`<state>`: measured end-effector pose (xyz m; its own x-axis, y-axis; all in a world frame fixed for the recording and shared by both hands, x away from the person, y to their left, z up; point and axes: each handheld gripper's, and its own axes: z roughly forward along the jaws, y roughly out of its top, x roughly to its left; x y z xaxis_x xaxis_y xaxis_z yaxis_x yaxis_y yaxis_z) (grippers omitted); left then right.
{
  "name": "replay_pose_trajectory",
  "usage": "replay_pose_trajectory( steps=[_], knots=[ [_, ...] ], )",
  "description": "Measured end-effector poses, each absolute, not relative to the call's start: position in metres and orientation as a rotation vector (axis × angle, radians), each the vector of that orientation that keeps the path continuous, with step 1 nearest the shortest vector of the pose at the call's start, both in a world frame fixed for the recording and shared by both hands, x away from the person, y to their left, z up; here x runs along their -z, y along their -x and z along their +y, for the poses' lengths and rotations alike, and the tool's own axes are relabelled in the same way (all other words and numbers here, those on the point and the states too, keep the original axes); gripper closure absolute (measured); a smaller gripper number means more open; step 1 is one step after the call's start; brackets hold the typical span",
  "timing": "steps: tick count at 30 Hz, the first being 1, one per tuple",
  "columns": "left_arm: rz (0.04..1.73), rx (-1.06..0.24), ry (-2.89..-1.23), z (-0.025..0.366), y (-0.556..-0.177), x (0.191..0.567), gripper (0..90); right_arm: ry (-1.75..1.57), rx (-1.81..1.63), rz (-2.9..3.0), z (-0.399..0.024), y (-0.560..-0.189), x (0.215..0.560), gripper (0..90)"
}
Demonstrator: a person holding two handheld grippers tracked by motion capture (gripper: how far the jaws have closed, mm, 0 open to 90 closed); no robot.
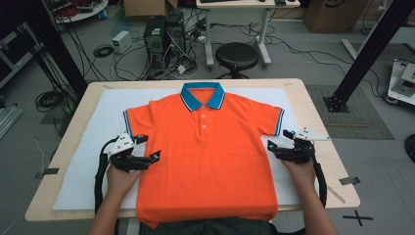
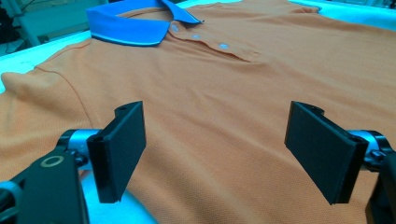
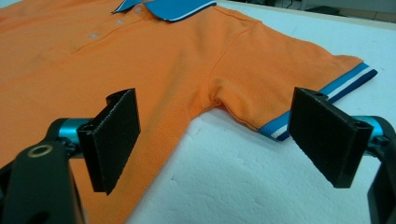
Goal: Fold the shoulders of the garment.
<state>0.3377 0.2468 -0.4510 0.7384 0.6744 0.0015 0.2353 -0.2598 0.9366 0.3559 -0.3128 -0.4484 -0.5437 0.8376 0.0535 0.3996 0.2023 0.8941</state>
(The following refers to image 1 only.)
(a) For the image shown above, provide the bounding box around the white metal device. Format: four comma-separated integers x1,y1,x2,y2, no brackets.
387,58,415,108

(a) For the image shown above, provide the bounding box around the white desk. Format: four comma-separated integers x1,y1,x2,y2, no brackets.
195,0,301,70

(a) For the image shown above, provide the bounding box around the person's right hand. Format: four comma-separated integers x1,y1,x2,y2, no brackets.
281,159,317,191

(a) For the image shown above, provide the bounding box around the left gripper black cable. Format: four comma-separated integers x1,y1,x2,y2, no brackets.
94,136,120,215

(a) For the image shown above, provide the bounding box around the black tape cross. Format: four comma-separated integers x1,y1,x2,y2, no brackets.
342,210,375,227

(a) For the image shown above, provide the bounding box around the large cardboard box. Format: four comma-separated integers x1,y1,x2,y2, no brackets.
303,0,370,34

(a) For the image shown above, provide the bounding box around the black computer tower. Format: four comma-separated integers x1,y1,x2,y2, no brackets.
143,16,188,71

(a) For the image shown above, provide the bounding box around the small cardboard box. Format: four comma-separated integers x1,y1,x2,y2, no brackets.
122,0,179,18

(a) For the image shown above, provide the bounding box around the black aluminium frame post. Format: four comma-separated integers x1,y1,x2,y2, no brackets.
323,0,415,114
18,0,89,99

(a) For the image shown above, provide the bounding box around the person's left hand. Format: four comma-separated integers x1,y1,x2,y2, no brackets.
106,164,144,197

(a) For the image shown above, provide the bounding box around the orange polo shirt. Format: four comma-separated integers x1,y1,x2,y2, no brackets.
122,81,286,229

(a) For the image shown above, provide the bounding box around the black round stool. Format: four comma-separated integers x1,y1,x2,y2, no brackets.
214,41,260,79

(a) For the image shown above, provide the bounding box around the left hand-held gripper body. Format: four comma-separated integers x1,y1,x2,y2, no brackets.
109,131,152,173

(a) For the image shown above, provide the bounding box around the grey floor mat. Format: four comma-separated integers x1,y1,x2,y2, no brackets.
304,84,394,141

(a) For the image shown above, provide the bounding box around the small coiled black cable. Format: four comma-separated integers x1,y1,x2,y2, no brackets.
92,44,115,59

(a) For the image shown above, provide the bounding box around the grey tape strip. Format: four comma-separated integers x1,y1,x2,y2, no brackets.
34,167,61,180
339,176,362,186

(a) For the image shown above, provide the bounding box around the silver metal profile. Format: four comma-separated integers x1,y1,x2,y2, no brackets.
0,103,24,140

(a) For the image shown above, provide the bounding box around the thin wooden stick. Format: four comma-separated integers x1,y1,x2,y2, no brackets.
326,185,346,205

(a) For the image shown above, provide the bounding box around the white foam mat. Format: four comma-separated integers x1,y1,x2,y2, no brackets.
52,87,325,212

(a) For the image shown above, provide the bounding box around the small white box device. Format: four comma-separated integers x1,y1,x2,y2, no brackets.
112,29,133,55

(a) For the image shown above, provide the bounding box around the round white table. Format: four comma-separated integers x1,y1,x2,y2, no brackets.
48,0,110,24

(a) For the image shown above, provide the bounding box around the large coiled black cable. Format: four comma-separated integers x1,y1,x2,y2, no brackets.
34,89,68,114

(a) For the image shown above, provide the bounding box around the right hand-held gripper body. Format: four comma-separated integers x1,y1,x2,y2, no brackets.
276,126,331,164

